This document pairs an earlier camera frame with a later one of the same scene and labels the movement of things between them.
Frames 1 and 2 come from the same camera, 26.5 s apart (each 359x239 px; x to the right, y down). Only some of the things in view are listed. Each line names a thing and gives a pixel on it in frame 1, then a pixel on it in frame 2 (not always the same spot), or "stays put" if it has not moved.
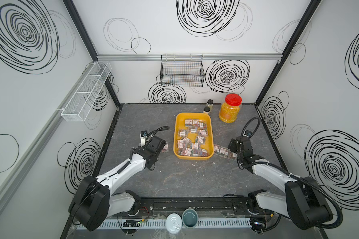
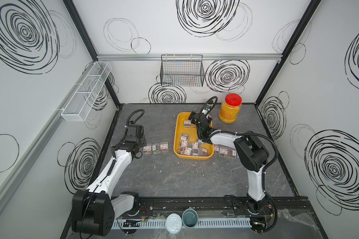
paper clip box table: (165, 149) stays put
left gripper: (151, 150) to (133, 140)
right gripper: (232, 145) to (193, 115)
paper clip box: (232, 156) stays put
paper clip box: (216, 149) stays put
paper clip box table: (223, 152) stays put
